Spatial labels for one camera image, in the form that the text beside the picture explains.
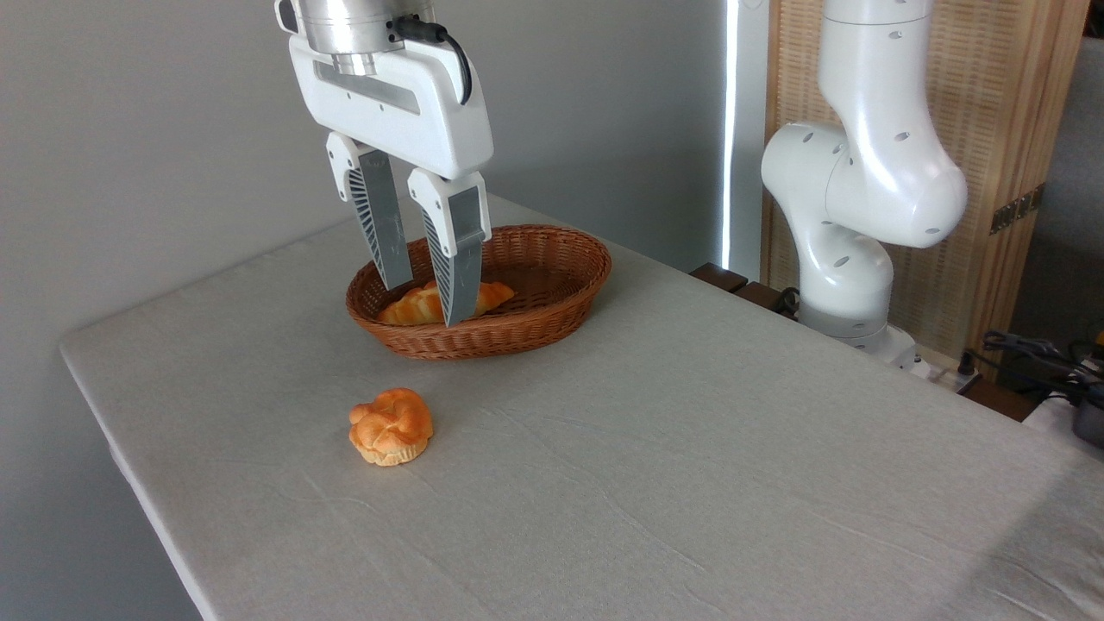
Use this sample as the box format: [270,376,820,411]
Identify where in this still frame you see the black cable bundle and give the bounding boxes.
[982,330,1104,406]

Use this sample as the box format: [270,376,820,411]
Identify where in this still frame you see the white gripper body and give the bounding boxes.
[287,34,495,181]

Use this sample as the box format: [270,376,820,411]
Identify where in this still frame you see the wooden woven folding screen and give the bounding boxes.
[763,0,1092,380]

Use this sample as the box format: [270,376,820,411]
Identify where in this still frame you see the dark brown wooden block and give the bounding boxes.
[690,263,799,320]

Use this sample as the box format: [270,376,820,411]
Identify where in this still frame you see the dark metal screen hinge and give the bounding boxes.
[989,183,1046,235]

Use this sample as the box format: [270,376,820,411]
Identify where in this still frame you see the brown wicker basket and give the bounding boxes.
[346,224,613,361]

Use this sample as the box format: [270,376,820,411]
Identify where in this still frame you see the round knotted bread bun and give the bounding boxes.
[348,387,435,467]

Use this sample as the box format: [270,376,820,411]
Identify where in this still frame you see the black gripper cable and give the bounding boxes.
[386,16,474,106]

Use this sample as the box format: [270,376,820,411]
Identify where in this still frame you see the light grey tablecloth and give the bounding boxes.
[59,181,1104,621]

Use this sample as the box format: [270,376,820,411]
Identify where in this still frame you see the long braided bread loaf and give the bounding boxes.
[377,280,516,327]

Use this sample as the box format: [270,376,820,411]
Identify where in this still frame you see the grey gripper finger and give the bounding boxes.
[325,131,415,292]
[407,168,493,329]

